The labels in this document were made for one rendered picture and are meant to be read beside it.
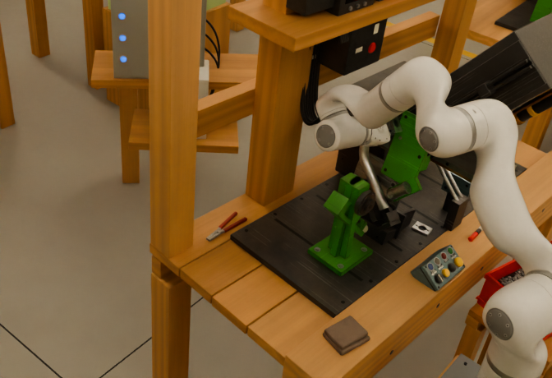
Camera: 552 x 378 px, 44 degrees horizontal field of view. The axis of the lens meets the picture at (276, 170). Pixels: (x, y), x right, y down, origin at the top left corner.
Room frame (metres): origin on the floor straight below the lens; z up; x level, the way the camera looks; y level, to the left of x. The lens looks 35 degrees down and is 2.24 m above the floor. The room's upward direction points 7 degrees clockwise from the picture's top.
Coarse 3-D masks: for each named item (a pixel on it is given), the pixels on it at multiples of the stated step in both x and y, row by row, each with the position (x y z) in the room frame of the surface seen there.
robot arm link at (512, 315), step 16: (512, 288) 0.99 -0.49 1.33; (528, 288) 0.98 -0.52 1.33; (544, 288) 0.99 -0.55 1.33; (496, 304) 0.96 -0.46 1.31; (512, 304) 0.95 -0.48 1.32; (528, 304) 0.95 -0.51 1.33; (544, 304) 0.96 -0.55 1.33; (496, 320) 0.94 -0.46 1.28; (512, 320) 0.92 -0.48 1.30; (528, 320) 0.92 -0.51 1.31; (544, 320) 0.93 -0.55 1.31; (496, 336) 0.94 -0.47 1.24; (512, 336) 0.91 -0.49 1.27; (528, 336) 0.91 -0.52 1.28; (544, 336) 0.93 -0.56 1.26; (496, 352) 0.98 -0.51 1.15; (512, 352) 0.93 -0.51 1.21; (528, 352) 0.91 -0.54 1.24; (544, 352) 0.98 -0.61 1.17; (496, 368) 0.97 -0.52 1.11; (512, 368) 0.95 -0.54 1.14; (528, 368) 0.95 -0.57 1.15
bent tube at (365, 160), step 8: (392, 120) 1.72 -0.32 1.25; (392, 128) 1.71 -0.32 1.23; (400, 128) 1.73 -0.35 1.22; (360, 152) 1.74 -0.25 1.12; (368, 152) 1.74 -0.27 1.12; (360, 160) 1.73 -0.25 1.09; (368, 160) 1.72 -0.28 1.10; (368, 168) 1.70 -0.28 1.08; (368, 176) 1.69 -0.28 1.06; (376, 184) 1.67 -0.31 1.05; (376, 192) 1.66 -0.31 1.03; (376, 200) 1.65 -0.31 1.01; (384, 200) 1.64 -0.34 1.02; (384, 208) 1.62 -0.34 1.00
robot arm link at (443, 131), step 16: (416, 64) 1.35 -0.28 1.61; (432, 64) 1.34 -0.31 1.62; (384, 80) 1.42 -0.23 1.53; (400, 80) 1.36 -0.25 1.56; (416, 80) 1.32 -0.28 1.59; (432, 80) 1.30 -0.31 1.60; (448, 80) 1.30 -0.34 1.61; (384, 96) 1.39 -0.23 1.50; (400, 96) 1.36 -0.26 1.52; (416, 96) 1.30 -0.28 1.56; (432, 96) 1.25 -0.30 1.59; (416, 112) 1.27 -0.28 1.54; (432, 112) 1.20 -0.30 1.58; (448, 112) 1.20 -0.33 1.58; (464, 112) 1.22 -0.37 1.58; (416, 128) 1.22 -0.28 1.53; (432, 128) 1.17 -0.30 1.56; (448, 128) 1.17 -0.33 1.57; (464, 128) 1.18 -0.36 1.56; (432, 144) 1.16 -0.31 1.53; (448, 144) 1.15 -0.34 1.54; (464, 144) 1.17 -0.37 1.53
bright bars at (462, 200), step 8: (440, 168) 1.75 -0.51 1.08; (448, 176) 1.75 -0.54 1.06; (448, 184) 1.72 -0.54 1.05; (456, 184) 1.74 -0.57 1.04; (456, 200) 1.70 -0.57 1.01; (464, 200) 1.71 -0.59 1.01; (456, 208) 1.68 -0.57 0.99; (464, 208) 1.71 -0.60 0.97; (448, 216) 1.69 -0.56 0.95; (456, 216) 1.68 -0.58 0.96; (448, 224) 1.68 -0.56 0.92; (456, 224) 1.69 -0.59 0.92
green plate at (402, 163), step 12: (408, 120) 1.73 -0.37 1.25; (408, 132) 1.71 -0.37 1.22; (396, 144) 1.72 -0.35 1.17; (408, 144) 1.70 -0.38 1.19; (396, 156) 1.70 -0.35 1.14; (408, 156) 1.68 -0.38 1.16; (420, 156) 1.66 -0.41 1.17; (384, 168) 1.71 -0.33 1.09; (396, 168) 1.69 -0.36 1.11; (408, 168) 1.67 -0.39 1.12; (420, 168) 1.65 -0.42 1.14; (396, 180) 1.67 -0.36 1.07
